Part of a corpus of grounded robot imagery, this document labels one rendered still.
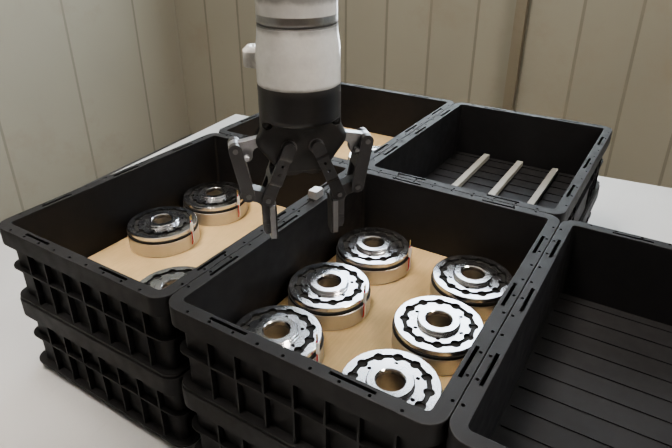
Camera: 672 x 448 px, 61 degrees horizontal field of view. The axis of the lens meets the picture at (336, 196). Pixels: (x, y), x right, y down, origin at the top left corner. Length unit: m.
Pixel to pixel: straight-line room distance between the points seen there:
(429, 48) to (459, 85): 0.21
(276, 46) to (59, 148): 2.39
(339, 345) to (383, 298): 0.11
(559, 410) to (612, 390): 0.07
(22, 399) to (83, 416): 0.10
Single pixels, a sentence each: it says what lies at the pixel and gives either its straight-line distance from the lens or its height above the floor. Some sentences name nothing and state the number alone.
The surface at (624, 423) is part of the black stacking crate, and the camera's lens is 0.67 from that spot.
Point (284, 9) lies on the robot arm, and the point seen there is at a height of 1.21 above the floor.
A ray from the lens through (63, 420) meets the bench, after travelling 0.85.
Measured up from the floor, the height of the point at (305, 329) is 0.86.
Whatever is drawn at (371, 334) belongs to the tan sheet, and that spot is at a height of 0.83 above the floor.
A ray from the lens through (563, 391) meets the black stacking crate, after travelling 0.68.
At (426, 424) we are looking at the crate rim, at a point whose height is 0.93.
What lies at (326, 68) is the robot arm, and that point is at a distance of 0.49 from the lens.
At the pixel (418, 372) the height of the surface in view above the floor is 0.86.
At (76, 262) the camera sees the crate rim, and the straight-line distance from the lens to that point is 0.70.
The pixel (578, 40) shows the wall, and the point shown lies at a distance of 2.49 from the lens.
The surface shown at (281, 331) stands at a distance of 0.67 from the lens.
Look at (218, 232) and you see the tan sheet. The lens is 0.91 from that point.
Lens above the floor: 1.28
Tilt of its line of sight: 26 degrees down
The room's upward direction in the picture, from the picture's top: straight up
